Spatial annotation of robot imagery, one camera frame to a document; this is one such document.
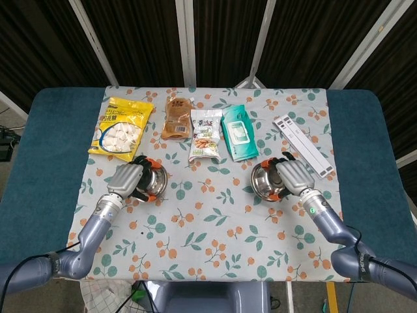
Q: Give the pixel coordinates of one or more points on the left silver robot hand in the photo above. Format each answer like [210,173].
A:
[125,177]

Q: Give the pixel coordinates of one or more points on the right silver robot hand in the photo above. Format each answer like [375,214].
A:
[294,176]

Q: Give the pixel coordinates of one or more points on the steel bowl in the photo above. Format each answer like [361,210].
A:
[158,181]
[262,179]

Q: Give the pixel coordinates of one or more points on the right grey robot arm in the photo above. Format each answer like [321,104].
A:
[332,225]

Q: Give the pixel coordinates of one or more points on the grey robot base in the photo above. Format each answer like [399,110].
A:
[208,298]

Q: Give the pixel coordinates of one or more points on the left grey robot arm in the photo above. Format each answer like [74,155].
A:
[91,234]

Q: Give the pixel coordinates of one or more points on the floral tablecloth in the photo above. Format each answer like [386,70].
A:
[208,228]

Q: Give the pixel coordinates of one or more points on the yellow marshmallow bag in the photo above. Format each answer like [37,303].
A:
[120,130]

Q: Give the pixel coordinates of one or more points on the green wet wipes pack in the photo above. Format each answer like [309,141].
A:
[239,133]

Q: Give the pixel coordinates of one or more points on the brown bread package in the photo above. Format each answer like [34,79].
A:
[177,120]

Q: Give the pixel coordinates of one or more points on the blue table cover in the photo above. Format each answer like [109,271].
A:
[49,146]

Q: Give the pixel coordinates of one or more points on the white nut snack bag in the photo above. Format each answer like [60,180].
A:
[204,137]

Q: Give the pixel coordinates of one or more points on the black power strip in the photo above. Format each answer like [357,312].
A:
[6,151]

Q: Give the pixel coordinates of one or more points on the white metal frame post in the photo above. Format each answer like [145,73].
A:
[94,45]
[262,42]
[185,42]
[407,158]
[365,45]

